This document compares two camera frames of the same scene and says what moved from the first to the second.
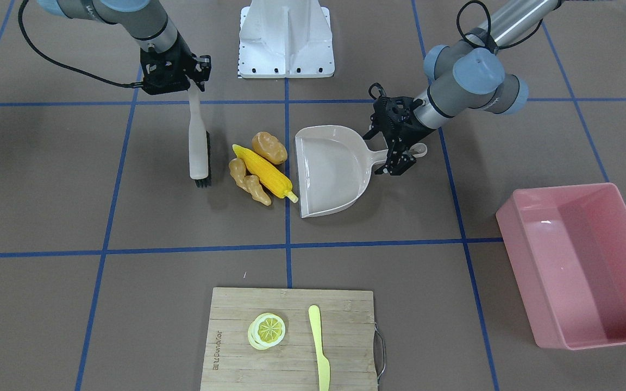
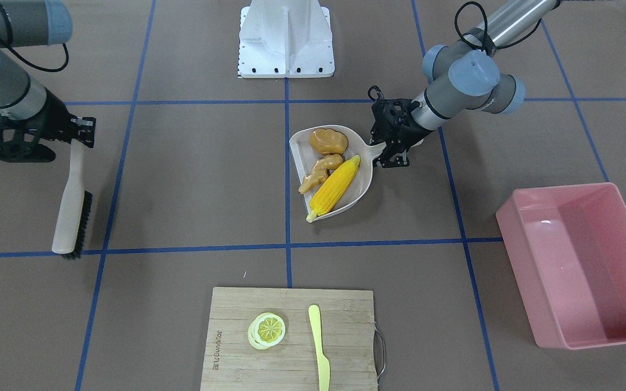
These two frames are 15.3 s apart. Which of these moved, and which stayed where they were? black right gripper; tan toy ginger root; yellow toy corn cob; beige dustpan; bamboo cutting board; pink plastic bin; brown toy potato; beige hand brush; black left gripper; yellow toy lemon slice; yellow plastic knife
Moved: black right gripper; tan toy ginger root; yellow toy corn cob; brown toy potato; beige hand brush
Stayed: yellow plastic knife; beige dustpan; yellow toy lemon slice; black left gripper; pink plastic bin; bamboo cutting board
